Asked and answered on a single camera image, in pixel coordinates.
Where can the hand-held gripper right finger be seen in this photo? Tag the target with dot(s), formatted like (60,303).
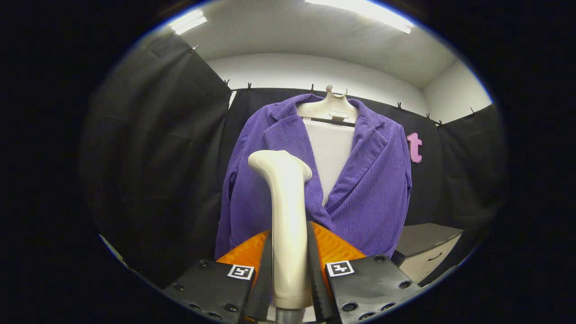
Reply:
(317,283)

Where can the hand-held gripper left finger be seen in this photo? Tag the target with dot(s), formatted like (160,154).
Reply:
(264,283)

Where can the white garment steamer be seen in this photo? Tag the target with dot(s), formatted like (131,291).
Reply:
(288,234)

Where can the white drawer cabinet grey top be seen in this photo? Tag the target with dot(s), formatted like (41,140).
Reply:
(423,238)

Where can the white mannequin torso stand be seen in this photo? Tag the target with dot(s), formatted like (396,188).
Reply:
(330,153)

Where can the narrow ceiling light panel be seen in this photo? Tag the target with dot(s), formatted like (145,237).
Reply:
(188,21)

